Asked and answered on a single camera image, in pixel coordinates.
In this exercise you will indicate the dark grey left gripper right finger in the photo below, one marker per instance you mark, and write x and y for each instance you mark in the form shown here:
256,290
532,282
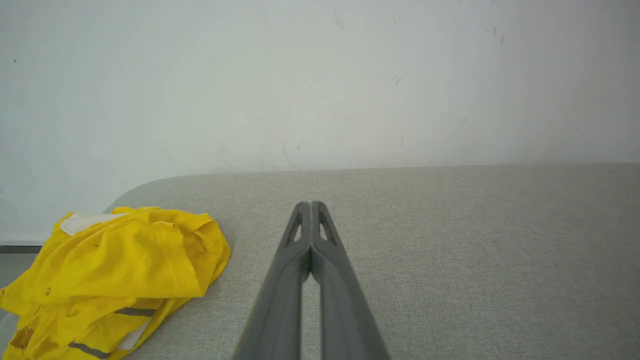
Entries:
345,315

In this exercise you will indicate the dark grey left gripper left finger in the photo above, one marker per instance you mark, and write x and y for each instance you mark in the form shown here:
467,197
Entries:
277,310

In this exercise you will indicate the yellow cartoon print t-shirt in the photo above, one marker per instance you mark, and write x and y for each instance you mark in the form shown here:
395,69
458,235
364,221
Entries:
120,265

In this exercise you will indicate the grey fabric sofa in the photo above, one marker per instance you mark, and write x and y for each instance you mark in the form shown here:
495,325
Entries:
475,260

